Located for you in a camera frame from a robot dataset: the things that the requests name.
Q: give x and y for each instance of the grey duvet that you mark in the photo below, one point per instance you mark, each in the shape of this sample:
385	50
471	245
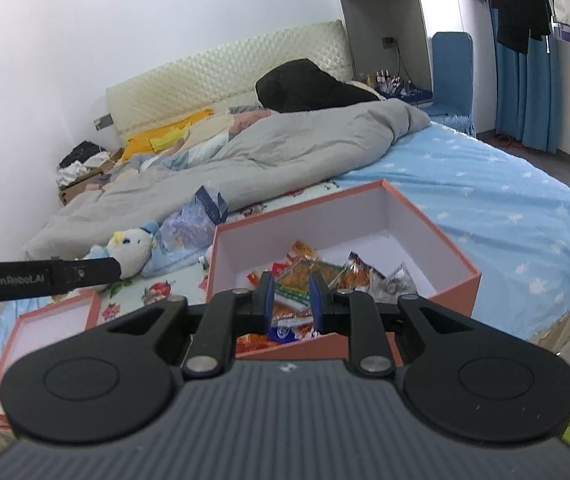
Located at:
290	150

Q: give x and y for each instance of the white plush toy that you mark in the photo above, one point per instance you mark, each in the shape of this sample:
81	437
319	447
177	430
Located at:
130	250

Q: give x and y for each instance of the black cloth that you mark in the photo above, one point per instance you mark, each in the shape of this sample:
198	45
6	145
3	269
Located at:
310	85

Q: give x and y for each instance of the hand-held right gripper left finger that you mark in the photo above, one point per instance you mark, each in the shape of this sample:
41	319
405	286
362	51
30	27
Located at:
265	304

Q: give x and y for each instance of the grey wall socket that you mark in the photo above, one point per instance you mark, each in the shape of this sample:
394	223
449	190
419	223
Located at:
103	122

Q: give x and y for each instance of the blue patterned plastic bag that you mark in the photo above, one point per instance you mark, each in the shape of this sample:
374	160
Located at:
185	230

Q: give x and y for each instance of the row of small bottles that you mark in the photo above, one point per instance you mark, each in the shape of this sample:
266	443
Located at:
390	85

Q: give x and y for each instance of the pile of mixed snacks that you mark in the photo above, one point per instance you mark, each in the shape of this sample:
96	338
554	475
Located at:
365	275

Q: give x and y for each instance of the blue star bedsheet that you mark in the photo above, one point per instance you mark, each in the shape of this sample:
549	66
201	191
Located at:
505	195

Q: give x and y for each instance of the blue covered chair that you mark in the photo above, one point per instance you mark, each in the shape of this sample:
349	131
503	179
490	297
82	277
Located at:
452	75

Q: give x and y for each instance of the cardboard box with clothes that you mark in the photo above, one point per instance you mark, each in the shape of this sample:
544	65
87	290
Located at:
85	170

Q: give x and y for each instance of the pink cardboard box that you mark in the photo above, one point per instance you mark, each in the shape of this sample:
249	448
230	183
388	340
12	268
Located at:
315	220

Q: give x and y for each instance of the blue curtain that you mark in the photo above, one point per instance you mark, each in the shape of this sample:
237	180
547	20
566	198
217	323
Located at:
527	100

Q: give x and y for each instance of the floral printed sheet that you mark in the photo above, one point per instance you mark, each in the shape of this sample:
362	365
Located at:
165	290

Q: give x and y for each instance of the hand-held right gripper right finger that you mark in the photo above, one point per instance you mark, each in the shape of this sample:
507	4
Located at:
315	304

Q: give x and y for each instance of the yellow cloth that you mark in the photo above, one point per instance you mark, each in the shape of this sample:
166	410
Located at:
165	135

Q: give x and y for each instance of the cream padded headboard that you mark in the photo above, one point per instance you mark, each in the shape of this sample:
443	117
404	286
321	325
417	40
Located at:
205	75

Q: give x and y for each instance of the grey wall cabinet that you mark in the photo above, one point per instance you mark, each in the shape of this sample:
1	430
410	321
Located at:
390	5

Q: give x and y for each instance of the dark wall socket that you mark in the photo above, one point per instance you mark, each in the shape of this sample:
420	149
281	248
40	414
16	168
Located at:
390	41

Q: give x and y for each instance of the pink box lid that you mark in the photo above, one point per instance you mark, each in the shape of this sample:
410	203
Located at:
50	320

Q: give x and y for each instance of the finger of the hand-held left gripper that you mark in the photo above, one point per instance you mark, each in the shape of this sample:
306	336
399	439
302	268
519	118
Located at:
92	272

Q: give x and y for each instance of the pink cloth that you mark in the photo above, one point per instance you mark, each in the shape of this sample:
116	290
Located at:
250	117

